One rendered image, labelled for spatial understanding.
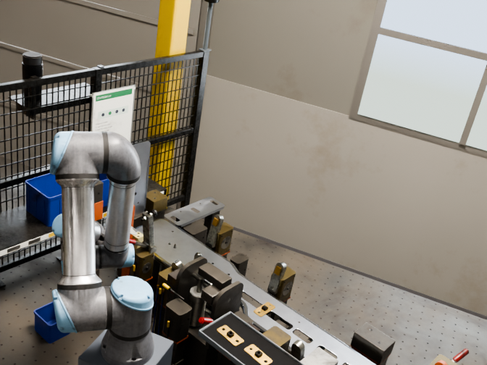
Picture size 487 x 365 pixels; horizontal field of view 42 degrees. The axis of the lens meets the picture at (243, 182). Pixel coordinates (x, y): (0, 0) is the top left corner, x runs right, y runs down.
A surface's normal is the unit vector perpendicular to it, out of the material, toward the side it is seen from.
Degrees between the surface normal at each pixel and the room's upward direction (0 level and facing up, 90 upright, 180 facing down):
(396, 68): 90
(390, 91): 90
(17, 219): 0
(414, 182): 90
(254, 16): 90
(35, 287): 0
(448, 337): 0
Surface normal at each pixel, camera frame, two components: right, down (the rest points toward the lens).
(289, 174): -0.37, 0.39
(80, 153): 0.34, -0.04
